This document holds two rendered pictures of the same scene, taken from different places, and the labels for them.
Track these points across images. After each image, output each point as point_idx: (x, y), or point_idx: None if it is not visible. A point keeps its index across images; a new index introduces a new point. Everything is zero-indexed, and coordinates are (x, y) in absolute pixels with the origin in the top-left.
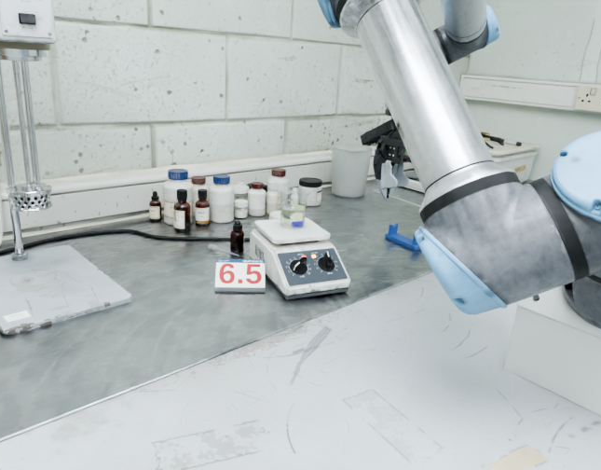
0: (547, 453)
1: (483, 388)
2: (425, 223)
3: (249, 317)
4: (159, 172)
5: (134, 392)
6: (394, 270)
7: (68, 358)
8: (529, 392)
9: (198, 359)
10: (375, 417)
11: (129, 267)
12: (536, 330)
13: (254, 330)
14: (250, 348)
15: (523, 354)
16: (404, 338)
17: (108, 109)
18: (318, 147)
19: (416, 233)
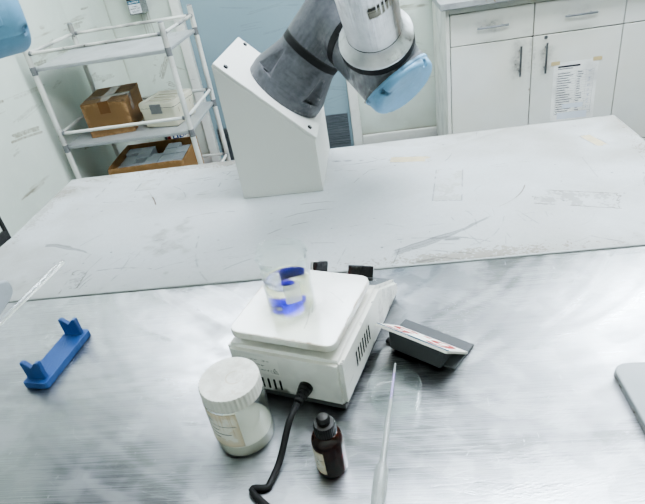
0: (387, 158)
1: (360, 185)
2: (408, 57)
3: (463, 288)
4: None
5: (629, 242)
6: (197, 304)
7: None
8: (337, 177)
9: (554, 255)
10: (452, 188)
11: (604, 499)
12: (318, 145)
13: (472, 270)
14: (494, 253)
15: (321, 169)
16: (348, 224)
17: None
18: None
19: (418, 63)
